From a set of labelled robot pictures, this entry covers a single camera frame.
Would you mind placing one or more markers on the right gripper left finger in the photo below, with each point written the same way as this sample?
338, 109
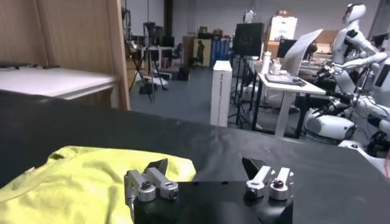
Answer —
160, 181

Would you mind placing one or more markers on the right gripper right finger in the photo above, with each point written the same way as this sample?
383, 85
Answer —
262, 178

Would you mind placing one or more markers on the yellow-green t-shirt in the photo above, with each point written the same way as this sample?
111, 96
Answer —
76, 182

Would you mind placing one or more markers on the black tablecloth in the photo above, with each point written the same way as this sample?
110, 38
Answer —
213, 146

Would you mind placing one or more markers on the white robot wheeled base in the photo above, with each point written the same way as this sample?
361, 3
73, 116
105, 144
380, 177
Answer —
329, 126

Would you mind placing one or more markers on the black tripod stand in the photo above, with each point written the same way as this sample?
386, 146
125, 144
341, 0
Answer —
240, 91

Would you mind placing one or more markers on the tall white cardboard box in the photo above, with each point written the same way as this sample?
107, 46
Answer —
221, 94

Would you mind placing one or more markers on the white height-adjustable desk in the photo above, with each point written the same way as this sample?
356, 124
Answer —
289, 88

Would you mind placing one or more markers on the grey laptop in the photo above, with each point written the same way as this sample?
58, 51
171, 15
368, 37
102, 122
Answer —
281, 79

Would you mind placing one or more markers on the black bag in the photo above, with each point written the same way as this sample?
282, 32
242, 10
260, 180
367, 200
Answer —
183, 74

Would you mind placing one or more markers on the white cup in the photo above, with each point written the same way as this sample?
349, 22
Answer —
276, 68

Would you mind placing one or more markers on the white bottle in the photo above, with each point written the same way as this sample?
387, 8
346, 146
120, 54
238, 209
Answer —
266, 62

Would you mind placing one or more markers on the white curved panel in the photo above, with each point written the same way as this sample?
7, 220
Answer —
300, 48

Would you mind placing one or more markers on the black monitor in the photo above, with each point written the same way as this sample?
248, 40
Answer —
248, 39

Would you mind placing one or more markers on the white table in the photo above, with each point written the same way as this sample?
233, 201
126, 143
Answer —
55, 80

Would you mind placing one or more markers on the white humanoid robot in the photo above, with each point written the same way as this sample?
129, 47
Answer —
382, 91
350, 39

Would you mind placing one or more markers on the wooden partition screen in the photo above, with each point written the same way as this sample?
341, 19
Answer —
79, 33

